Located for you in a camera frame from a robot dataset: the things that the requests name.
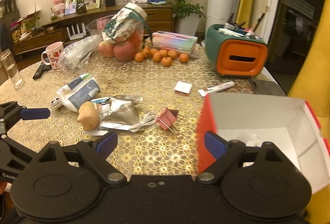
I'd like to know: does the silver foil snack packet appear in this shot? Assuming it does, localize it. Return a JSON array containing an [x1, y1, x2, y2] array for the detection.
[[100, 95, 143, 131]]

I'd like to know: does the white tissue paper pack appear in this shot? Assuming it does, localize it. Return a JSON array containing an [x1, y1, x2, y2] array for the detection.
[[57, 74, 101, 112]]

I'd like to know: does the pink binder clip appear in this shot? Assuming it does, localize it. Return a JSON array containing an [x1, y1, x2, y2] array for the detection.
[[156, 107, 179, 133]]

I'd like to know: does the white square pad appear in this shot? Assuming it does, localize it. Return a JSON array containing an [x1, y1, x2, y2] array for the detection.
[[174, 81, 192, 94]]

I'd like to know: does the small white round toy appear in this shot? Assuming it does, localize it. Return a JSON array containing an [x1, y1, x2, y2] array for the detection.
[[49, 97, 62, 110]]

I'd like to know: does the beige doll head toy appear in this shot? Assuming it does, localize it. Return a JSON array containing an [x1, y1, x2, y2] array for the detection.
[[77, 101, 102, 131]]

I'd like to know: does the black remote control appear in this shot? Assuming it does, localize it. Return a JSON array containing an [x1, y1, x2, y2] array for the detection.
[[32, 58, 51, 80]]

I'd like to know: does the clear drinking glass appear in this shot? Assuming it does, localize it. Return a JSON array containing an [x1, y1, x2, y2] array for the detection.
[[1, 49, 24, 89]]

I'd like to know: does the white toothpaste tube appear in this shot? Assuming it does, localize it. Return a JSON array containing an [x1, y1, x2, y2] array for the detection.
[[197, 81, 235, 97]]

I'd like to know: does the pink floral mug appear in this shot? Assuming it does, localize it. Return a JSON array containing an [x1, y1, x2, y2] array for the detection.
[[41, 41, 64, 69]]

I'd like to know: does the red white cardboard box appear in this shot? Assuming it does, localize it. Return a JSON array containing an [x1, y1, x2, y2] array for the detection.
[[196, 93, 329, 193]]

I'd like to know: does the clear crumpled plastic bag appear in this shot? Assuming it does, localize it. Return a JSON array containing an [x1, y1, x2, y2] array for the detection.
[[58, 35, 102, 73]]

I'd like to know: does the dark grey cloth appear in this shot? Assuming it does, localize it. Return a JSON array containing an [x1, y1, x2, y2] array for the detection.
[[250, 78, 286, 97]]

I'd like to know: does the wooden tv cabinet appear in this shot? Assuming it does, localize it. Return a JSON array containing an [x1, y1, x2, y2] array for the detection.
[[11, 2, 174, 56]]

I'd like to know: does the white wifi router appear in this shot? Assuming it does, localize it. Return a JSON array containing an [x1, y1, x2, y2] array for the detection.
[[67, 22, 87, 41]]

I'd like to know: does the green orange tissue box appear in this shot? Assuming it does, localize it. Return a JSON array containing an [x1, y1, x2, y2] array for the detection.
[[205, 24, 268, 77]]

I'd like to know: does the red apple left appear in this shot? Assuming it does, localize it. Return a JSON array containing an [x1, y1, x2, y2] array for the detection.
[[98, 41, 114, 58]]

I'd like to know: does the red apple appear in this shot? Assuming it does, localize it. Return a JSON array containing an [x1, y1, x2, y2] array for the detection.
[[113, 41, 137, 61], [98, 41, 114, 58]]

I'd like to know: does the tangerine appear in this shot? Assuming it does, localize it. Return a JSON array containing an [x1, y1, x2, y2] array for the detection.
[[152, 51, 163, 62], [179, 53, 189, 63], [134, 53, 144, 62], [141, 47, 150, 58], [161, 56, 172, 66], [168, 50, 178, 60]]

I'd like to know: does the red apple right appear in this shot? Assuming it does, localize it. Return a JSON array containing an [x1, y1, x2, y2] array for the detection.
[[113, 41, 137, 61]]

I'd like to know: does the clear glass fruit bowl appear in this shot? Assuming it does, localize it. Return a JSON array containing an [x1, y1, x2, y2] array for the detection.
[[86, 15, 144, 46]]

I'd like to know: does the yellow chair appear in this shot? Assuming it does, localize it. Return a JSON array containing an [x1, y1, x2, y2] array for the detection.
[[289, 0, 329, 223]]

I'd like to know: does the colourful stationery box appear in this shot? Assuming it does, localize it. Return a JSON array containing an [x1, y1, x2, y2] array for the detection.
[[152, 31, 197, 55]]

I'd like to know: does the pink pig plush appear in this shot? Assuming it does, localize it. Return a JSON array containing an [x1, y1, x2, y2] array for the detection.
[[52, 0, 65, 17]]

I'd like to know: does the floral green gift bag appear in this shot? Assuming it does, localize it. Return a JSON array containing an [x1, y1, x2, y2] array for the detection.
[[101, 3, 153, 44]]

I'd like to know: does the white usb cable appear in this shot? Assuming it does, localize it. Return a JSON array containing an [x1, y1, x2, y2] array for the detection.
[[130, 111, 158, 133]]

